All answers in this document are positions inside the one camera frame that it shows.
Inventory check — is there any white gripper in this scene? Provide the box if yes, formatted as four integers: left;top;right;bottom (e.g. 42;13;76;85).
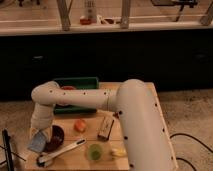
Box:
30;123;52;138

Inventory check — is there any blue sponge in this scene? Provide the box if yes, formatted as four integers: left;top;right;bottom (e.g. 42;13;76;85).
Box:
28;131;47;153

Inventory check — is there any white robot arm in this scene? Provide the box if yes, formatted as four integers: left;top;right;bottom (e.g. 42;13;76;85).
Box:
31;79;178;171

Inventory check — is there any dark purple bowl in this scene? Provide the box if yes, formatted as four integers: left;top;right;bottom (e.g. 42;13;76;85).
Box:
44;125;64;152

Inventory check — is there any red bowl on shelf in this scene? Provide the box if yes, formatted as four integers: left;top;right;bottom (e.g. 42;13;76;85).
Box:
80;17;92;25

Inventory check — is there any black stand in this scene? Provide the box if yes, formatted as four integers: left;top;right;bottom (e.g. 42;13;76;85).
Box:
2;129;14;171

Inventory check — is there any orange fruit toy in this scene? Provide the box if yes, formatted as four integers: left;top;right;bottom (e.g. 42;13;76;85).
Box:
74;119;87;133

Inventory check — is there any green dish rack tray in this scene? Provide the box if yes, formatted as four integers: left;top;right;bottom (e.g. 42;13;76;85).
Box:
54;77;99;115

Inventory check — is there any green cup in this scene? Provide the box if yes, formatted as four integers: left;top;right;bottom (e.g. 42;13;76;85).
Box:
87;144;103;161

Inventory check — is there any brown wooden block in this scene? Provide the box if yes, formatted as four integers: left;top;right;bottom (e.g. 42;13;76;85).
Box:
97;116;114;141

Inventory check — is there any yellow banana toy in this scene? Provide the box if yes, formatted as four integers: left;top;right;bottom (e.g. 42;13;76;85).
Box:
110;148;127;157

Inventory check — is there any white bottle on shelf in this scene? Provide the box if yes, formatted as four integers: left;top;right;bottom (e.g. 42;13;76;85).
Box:
84;0;97;23

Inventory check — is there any black floor cable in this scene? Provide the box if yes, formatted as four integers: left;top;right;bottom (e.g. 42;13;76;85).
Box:
170;132;213;171

